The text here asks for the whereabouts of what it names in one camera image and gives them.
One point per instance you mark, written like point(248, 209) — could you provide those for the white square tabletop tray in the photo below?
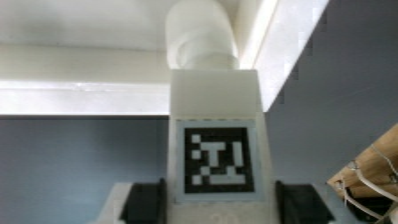
point(90, 50)

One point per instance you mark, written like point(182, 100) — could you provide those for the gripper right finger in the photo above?
point(301, 206)

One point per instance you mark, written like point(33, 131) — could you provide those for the white leg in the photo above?
point(221, 188)

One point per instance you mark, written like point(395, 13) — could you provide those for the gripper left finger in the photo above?
point(136, 205)

